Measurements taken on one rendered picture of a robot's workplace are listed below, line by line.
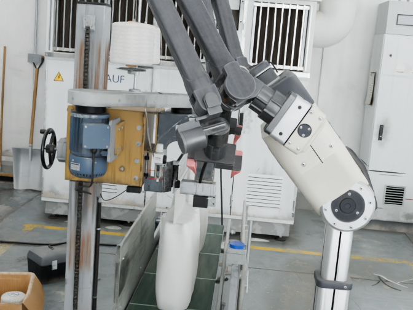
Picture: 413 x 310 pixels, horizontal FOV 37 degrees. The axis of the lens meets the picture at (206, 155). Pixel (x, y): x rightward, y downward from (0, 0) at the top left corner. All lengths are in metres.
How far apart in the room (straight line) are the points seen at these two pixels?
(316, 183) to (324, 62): 4.85
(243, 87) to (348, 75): 5.11
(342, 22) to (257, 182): 1.55
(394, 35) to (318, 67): 0.91
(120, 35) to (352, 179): 1.04
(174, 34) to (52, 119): 4.02
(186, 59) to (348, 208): 0.66
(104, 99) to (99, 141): 0.16
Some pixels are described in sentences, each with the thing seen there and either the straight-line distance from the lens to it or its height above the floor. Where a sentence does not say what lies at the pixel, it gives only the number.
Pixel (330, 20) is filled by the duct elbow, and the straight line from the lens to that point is 5.59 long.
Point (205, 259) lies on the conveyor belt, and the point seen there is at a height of 0.38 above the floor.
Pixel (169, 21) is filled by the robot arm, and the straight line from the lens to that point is 1.59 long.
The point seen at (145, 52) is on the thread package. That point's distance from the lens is 2.37.
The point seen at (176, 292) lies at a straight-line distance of 2.97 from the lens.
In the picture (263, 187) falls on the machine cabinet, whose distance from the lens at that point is 5.36.
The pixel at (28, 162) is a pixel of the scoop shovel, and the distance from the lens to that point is 6.79.
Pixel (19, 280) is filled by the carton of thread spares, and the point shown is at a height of 0.20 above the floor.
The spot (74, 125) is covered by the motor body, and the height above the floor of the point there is 1.28.
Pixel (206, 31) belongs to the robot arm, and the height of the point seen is 1.66.
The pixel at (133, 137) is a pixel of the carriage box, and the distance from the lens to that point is 2.59.
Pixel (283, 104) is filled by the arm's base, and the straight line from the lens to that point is 1.55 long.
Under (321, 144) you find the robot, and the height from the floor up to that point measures 1.38.
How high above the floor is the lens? 1.62
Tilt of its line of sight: 10 degrees down
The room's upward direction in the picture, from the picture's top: 5 degrees clockwise
